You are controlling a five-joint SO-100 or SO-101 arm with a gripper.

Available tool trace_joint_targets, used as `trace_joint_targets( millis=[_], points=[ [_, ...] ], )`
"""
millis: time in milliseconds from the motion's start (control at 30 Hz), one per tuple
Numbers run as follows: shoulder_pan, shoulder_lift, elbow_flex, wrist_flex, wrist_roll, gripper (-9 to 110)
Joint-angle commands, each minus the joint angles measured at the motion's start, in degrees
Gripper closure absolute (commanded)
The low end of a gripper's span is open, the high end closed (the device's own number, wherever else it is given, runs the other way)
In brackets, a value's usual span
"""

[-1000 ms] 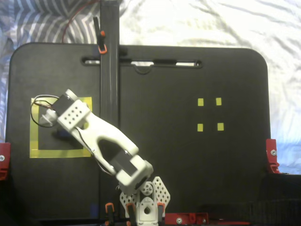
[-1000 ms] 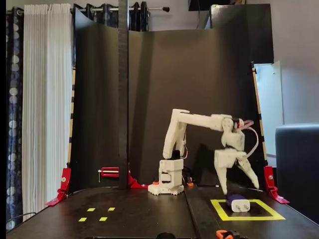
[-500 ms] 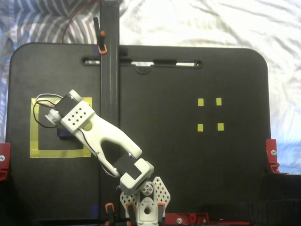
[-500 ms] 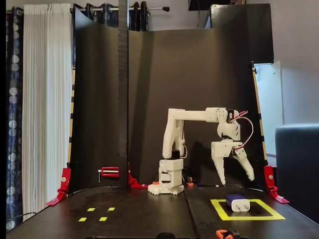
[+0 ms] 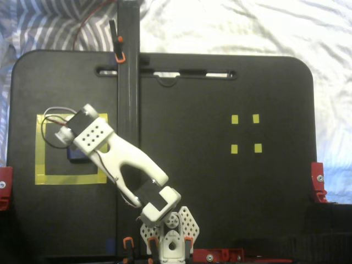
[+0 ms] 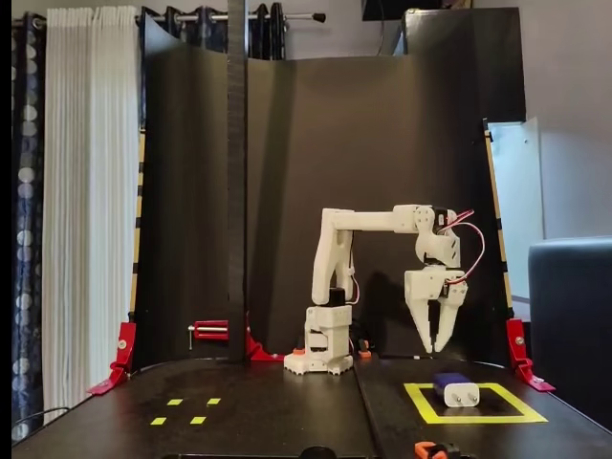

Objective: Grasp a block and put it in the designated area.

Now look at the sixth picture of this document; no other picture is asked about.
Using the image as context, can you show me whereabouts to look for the yellow tape square outline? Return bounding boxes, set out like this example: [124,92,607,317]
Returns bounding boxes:
[403,381,550,426]

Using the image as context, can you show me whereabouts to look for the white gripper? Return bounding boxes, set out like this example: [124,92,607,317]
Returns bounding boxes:
[404,267,470,356]

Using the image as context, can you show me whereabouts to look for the dark dotted curtain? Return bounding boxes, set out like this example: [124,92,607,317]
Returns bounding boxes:
[141,2,288,61]
[11,11,47,444]

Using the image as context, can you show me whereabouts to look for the thin black floor cable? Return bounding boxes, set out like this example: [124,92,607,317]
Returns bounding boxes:
[11,405,71,434]

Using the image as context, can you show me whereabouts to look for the wooden stick black bands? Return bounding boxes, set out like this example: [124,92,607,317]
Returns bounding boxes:
[481,117,515,320]
[128,128,147,319]

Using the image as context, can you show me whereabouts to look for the black backdrop board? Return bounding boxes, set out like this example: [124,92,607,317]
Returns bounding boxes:
[136,7,527,362]

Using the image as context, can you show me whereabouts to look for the blue white charger block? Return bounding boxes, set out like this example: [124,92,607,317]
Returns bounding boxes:
[432,372,481,410]

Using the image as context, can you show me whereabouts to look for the silver curtain rod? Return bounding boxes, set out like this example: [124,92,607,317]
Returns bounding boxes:
[138,11,327,25]

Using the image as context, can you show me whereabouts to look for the dark blue armchair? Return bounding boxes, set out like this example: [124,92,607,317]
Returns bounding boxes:
[527,236,612,426]

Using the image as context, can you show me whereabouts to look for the black wall screen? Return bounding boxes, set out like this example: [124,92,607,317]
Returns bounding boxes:
[361,0,474,23]

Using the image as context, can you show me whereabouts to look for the white pleated curtain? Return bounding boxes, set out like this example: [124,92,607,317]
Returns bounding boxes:
[41,5,143,426]

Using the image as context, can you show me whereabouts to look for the black vertical post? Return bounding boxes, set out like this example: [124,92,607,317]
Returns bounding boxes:
[226,0,250,365]

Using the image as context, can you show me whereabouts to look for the red plastic clamp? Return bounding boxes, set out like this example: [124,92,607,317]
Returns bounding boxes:
[505,317,557,394]
[245,313,284,363]
[187,318,230,351]
[85,320,138,396]

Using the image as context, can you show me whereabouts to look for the white cabinet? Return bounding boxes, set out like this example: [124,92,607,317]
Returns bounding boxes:
[486,116,546,317]

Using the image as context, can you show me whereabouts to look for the red white black servo cable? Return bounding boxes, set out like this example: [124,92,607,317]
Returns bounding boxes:
[442,208,487,289]

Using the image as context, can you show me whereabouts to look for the thin black hanging cable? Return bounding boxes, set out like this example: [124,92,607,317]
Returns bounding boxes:
[376,0,389,57]

